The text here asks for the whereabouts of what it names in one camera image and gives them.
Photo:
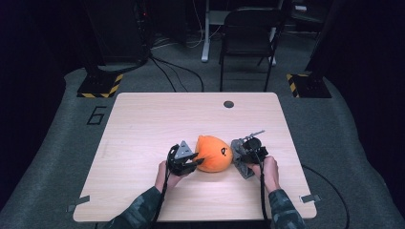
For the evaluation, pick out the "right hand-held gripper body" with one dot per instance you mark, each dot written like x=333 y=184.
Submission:
x=254 y=149

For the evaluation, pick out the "white desk leg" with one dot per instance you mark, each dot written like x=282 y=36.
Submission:
x=205 y=47

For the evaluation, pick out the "orange plush toy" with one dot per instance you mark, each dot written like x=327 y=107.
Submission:
x=211 y=156

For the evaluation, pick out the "grey tape strip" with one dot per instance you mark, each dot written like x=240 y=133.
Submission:
x=79 y=201
x=310 y=198

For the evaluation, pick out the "black folding chair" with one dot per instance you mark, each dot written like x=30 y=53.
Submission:
x=248 y=35

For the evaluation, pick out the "person's right hand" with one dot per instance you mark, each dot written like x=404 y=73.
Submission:
x=270 y=175

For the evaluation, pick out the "black cabinet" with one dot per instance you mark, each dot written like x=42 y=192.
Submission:
x=117 y=31

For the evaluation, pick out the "grey terry cloth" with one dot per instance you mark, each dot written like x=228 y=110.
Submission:
x=238 y=159

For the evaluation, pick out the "hazard striped stand base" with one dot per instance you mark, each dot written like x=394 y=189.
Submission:
x=98 y=86
x=312 y=87

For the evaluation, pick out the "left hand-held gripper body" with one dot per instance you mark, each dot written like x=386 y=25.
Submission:
x=178 y=162

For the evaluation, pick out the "person's left hand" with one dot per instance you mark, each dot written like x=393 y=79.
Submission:
x=164 y=181

